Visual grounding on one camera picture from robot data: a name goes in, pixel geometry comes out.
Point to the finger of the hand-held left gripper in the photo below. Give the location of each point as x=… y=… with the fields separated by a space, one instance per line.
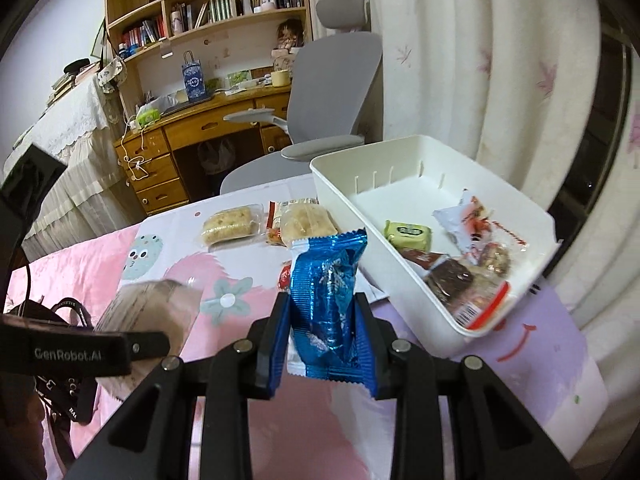
x=150 y=345

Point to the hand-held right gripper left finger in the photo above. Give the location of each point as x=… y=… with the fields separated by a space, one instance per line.
x=277 y=360

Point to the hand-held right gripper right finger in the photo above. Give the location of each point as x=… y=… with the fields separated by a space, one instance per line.
x=367 y=360

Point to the large clear printed snack packet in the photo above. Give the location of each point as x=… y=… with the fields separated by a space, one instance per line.
x=145 y=310

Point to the blue foil snack packet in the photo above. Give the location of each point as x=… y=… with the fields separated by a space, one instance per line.
x=325 y=300

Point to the clear brown nut cake packet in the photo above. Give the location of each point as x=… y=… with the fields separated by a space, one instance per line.
x=452 y=280

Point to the green snack packet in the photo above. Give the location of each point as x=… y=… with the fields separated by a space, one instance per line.
x=407 y=234

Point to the red-edged white snack packet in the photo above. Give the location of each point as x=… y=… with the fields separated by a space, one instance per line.
x=274 y=220

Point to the round rice cracker packet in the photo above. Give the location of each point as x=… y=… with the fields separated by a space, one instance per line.
x=305 y=222

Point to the long rice cracker packet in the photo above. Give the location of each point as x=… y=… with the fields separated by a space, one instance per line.
x=227 y=225

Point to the white plastic bin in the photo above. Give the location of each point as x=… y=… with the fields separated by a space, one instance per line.
x=380 y=180

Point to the white paper sheet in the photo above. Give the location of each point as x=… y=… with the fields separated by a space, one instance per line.
x=372 y=290

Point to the small red snack packet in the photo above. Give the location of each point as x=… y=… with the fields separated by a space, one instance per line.
x=285 y=277

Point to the pink printed blanket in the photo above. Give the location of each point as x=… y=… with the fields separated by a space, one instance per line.
x=320 y=435

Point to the red white crumpled wrapper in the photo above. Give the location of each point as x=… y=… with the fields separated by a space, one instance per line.
x=480 y=220

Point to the clear plastic bag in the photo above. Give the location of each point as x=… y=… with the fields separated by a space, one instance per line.
x=217 y=155

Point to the white lace cloth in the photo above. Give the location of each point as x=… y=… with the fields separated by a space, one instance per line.
x=65 y=145

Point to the green tissue box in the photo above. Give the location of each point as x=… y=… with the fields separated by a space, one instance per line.
x=148 y=117

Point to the wooden desk with shelves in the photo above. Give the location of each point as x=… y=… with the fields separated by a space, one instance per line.
x=210 y=120

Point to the blue gift bag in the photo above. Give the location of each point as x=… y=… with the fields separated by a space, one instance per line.
x=193 y=82

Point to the floral cloth bag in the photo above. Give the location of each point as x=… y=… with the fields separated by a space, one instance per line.
x=111 y=74

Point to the grey office chair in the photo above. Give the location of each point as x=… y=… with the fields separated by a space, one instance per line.
x=325 y=85

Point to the yellow mug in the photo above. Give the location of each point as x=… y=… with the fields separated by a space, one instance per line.
x=280 y=77

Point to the cream floral curtain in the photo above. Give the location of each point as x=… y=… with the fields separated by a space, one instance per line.
x=475 y=60

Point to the dark window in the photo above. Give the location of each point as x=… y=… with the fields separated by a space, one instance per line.
x=600 y=135

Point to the brown-haired doll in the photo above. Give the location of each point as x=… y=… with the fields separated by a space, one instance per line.
x=287 y=35

